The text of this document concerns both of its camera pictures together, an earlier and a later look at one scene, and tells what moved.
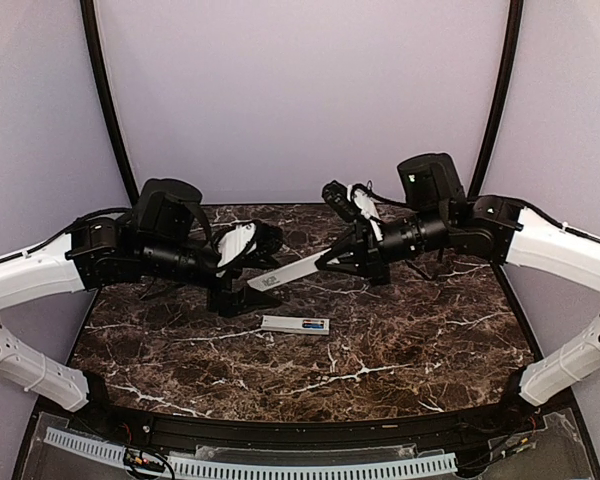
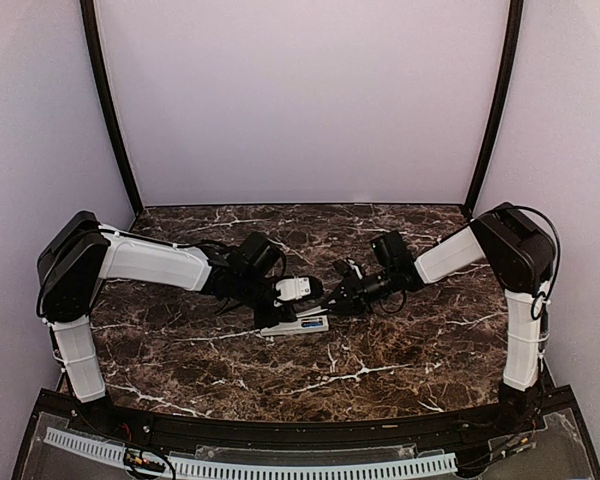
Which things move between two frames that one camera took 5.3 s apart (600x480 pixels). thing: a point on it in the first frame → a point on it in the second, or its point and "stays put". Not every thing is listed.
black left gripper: x=251 y=299 → x=288 y=310
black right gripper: x=370 y=261 → x=353 y=296
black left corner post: x=109 y=97 stays put
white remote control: x=295 y=324 stays put
